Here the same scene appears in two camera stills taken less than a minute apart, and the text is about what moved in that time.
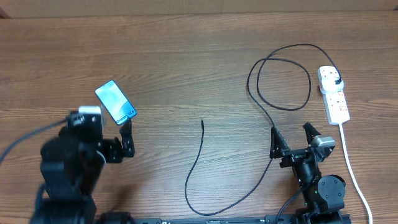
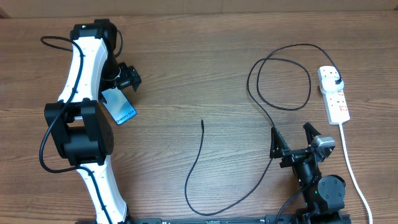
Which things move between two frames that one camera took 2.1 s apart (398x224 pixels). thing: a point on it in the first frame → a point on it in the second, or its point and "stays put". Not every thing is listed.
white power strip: [335, 103] stays put
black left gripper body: [112, 152] → [127, 76]
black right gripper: [278, 149] stays put
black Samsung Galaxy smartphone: [115, 102] stays put
